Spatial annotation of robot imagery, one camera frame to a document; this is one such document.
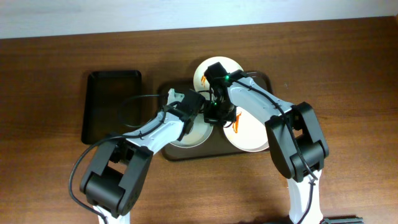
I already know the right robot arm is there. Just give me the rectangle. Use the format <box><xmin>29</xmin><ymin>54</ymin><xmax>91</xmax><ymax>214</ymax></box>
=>
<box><xmin>204</xmin><ymin>62</ymin><xmax>329</xmax><ymax>223</ymax></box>

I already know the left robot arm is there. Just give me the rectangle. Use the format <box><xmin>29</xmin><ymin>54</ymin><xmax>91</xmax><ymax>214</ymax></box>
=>
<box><xmin>77</xmin><ymin>90</ymin><xmax>205</xmax><ymax>223</ymax></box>

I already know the small black tray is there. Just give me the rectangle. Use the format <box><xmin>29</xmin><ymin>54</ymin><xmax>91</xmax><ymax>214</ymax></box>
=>
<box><xmin>81</xmin><ymin>70</ymin><xmax>142</xmax><ymax>144</ymax></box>

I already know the white plate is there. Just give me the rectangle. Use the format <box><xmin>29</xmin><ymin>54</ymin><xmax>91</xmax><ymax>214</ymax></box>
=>
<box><xmin>170</xmin><ymin>114</ymin><xmax>213</xmax><ymax>148</ymax></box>
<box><xmin>193</xmin><ymin>56</ymin><xmax>247</xmax><ymax>105</ymax></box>
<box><xmin>223</xmin><ymin>107</ymin><xmax>269</xmax><ymax>152</ymax></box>

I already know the large brown tray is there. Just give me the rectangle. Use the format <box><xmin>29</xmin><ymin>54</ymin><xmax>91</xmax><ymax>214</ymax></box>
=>
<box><xmin>158</xmin><ymin>71</ymin><xmax>274</xmax><ymax>162</ymax></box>

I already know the white plate top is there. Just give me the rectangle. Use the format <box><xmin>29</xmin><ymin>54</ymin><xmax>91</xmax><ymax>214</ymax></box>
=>
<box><xmin>193</xmin><ymin>56</ymin><xmax>247</xmax><ymax>105</ymax></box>

